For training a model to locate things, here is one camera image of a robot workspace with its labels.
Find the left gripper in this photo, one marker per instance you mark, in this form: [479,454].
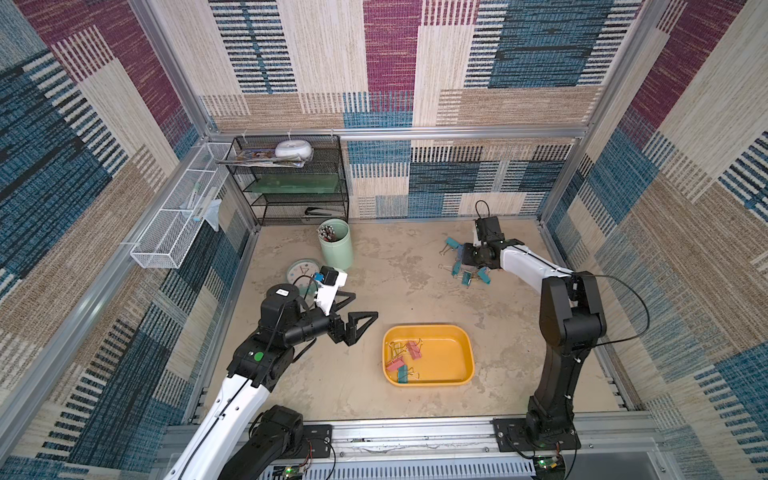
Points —
[338,335]

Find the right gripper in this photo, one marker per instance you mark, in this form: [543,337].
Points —
[471,255]

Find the teal binder clip carried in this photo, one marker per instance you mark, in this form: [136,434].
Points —
[483,275]

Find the yellow binder clip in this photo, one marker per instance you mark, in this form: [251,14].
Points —
[398,350]

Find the yellow storage tray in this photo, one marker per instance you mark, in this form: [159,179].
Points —
[447,360]

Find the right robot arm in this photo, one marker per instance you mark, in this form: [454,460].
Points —
[571,321]

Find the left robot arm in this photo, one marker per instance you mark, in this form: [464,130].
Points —
[235,439]

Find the green round clock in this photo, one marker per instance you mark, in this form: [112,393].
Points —
[301,274]

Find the green pen cup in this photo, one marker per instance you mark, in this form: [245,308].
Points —
[336,243]

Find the white oval device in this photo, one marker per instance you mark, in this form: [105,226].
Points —
[294,148]

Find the magazines on shelf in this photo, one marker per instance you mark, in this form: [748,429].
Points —
[266,158]

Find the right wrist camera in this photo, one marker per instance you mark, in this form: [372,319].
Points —
[487,227]

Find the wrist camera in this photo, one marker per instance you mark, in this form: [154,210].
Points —
[328,281]
[487,227]

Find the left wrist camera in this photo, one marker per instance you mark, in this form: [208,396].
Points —
[328,281]

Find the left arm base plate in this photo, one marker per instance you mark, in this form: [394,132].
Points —
[277,442]

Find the black wire shelf rack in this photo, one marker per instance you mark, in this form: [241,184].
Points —
[294,196]

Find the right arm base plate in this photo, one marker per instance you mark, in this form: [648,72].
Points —
[516,435]

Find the white wire wall basket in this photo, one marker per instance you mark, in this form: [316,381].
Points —
[192,202]

